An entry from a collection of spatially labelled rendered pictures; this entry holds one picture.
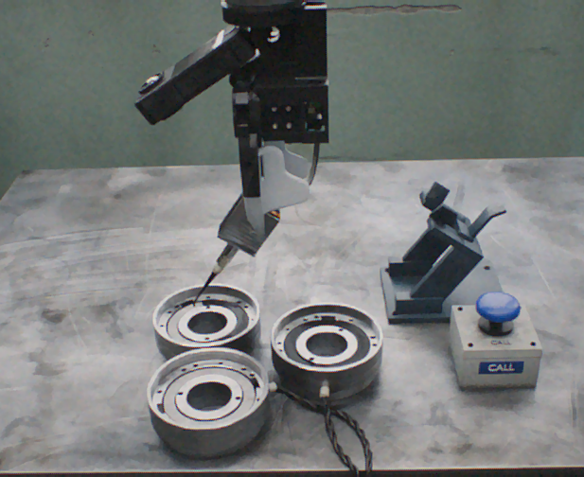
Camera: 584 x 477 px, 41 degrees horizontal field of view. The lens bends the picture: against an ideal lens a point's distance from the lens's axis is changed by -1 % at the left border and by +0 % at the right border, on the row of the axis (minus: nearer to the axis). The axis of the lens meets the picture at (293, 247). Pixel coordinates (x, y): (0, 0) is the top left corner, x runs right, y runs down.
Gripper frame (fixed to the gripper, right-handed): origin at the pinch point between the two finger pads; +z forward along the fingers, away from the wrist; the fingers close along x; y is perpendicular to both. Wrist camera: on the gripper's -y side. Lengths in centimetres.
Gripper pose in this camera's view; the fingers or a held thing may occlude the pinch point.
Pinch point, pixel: (254, 215)
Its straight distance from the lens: 74.9
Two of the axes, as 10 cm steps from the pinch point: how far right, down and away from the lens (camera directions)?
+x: 0.1, -5.1, 8.6
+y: 10.0, -0.3, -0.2
